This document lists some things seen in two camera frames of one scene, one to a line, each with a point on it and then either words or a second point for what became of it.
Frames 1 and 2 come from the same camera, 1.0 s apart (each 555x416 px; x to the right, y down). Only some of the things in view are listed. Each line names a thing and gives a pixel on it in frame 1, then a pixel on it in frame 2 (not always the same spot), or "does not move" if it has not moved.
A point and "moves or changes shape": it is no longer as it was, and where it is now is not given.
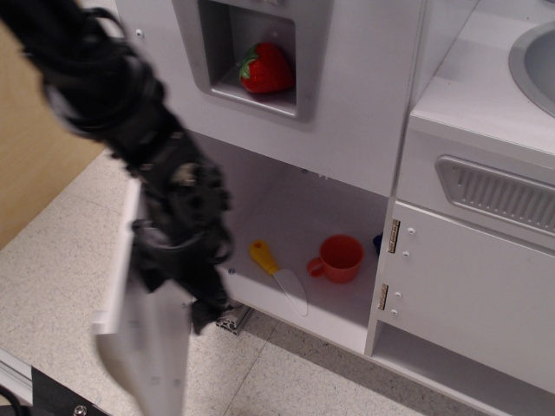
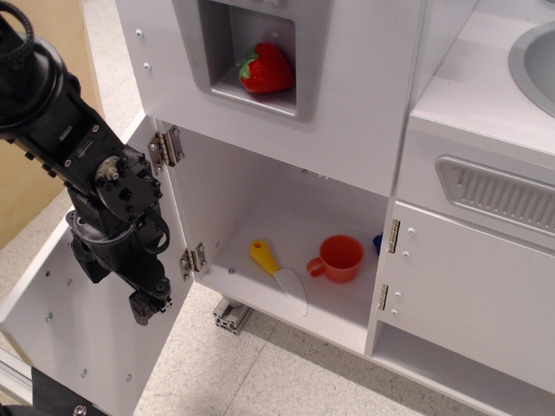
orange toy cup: (340, 258) does not move
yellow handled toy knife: (290, 282) does not move
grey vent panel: (518, 198) does not move
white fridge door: (145, 333) moves or changes shape
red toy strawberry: (266, 68) does not move
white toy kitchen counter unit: (464, 295) does not move
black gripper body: (192, 262) → (133, 256)
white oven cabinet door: (482, 295) does not move
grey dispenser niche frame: (218, 33) does not move
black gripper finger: (203, 315) → (144, 307)
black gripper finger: (153, 278) → (95, 267)
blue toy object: (377, 242) does not move
